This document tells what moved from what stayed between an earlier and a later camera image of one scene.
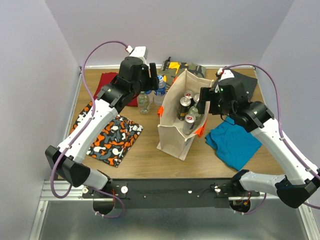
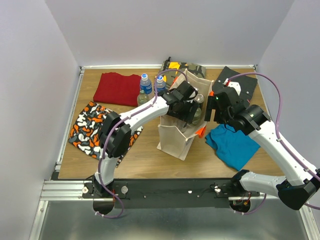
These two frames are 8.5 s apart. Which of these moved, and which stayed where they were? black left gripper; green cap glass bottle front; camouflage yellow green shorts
Moved: black left gripper
Stayed: camouflage yellow green shorts; green cap glass bottle front
